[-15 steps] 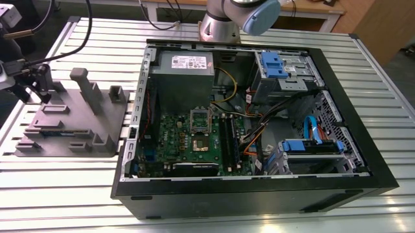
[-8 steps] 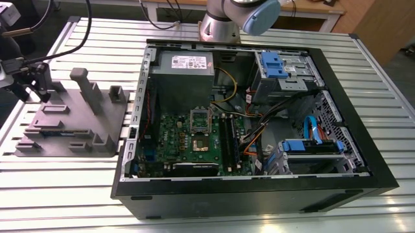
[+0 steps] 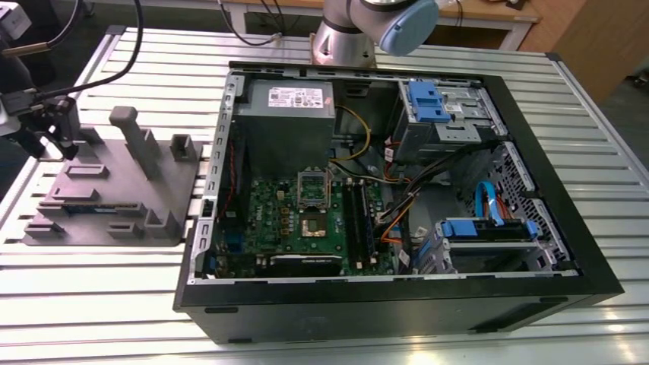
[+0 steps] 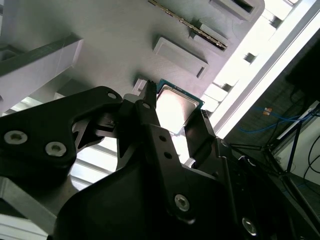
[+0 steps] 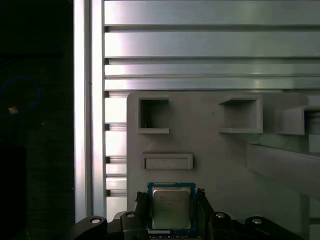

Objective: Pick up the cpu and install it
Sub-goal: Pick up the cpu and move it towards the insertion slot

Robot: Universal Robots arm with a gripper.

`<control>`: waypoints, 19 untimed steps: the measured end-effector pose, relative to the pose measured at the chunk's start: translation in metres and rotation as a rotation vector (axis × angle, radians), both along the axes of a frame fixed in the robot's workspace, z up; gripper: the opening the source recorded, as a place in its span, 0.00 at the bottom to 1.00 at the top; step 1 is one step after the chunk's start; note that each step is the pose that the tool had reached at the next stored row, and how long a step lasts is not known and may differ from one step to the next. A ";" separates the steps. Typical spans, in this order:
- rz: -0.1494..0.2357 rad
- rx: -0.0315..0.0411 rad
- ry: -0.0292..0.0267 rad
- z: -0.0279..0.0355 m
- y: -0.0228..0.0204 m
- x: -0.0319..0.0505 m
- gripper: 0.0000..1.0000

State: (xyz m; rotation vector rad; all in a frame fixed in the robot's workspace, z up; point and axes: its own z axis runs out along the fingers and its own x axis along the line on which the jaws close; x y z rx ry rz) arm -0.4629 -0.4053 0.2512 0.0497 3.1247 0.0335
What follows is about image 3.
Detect black CPU socket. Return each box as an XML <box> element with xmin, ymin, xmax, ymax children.
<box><xmin>299</xmin><ymin>217</ymin><xmax>330</xmax><ymax>239</ymax></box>

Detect grey parts rack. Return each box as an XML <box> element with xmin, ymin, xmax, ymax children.
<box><xmin>23</xmin><ymin>106</ymin><xmax>212</xmax><ymax>248</ymax></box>

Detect grey power supply unit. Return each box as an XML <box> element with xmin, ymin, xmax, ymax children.
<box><xmin>234</xmin><ymin>78</ymin><xmax>338</xmax><ymax>170</ymax></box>

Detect green motherboard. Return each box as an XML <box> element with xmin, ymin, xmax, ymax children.
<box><xmin>215</xmin><ymin>167</ymin><xmax>402</xmax><ymax>278</ymax></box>

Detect thin metal locking lever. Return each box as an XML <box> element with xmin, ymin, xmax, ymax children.
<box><xmin>327</xmin><ymin>167</ymin><xmax>339</xmax><ymax>214</ymax></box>

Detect black graphics card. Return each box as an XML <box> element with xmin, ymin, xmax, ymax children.
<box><xmin>256</xmin><ymin>252</ymin><xmax>344</xmax><ymax>278</ymax></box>

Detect black RAM slot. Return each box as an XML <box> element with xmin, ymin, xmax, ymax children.
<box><xmin>347</xmin><ymin>179</ymin><xmax>363</xmax><ymax>268</ymax></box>
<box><xmin>354</xmin><ymin>179</ymin><xmax>371</xmax><ymax>267</ymax></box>
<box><xmin>342</xmin><ymin>179</ymin><xmax>358</xmax><ymax>268</ymax></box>

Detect blue plastic disk carrier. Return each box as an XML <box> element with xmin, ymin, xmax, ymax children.
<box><xmin>407</xmin><ymin>81</ymin><xmax>454</xmax><ymax>123</ymax></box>

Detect silver drive cage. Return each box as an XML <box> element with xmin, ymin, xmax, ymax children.
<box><xmin>395</xmin><ymin>79</ymin><xmax>508</xmax><ymax>163</ymax></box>

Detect black open PC case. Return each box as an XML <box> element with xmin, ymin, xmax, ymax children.
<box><xmin>172</xmin><ymin>60</ymin><xmax>625</xmax><ymax>345</ymax></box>

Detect black disk in blue carrier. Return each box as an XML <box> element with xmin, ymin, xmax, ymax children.
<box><xmin>439</xmin><ymin>217</ymin><xmax>540</xmax><ymax>244</ymax></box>

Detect silver disk bay cage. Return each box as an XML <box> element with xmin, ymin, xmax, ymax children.
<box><xmin>415</xmin><ymin>220</ymin><xmax>579</xmax><ymax>275</ymax></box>

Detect brown wooden cabinet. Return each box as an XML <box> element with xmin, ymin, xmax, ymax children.
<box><xmin>520</xmin><ymin>0</ymin><xmax>649</xmax><ymax>103</ymax></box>

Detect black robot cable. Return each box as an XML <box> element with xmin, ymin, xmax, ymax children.
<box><xmin>35</xmin><ymin>0</ymin><xmax>147</xmax><ymax>100</ymax></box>

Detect metal socket cover frame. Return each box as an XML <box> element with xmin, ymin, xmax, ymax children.
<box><xmin>296</xmin><ymin>169</ymin><xmax>334</xmax><ymax>212</ymax></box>

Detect yellow wire bundle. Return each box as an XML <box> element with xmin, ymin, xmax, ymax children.
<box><xmin>332</xmin><ymin>104</ymin><xmax>375</xmax><ymax>163</ymax></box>

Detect orange wire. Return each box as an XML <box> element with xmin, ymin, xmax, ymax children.
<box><xmin>378</xmin><ymin>211</ymin><xmax>410</xmax><ymax>245</ymax></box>

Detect black cable bundle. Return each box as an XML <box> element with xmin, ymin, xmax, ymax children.
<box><xmin>375</xmin><ymin>140</ymin><xmax>503</xmax><ymax>229</ymax></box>

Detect blue wire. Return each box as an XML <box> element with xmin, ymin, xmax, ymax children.
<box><xmin>475</xmin><ymin>180</ymin><xmax>510</xmax><ymax>226</ymax></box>

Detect wooden desk with white frame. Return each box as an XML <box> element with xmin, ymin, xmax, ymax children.
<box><xmin>223</xmin><ymin>0</ymin><xmax>542</xmax><ymax>52</ymax></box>

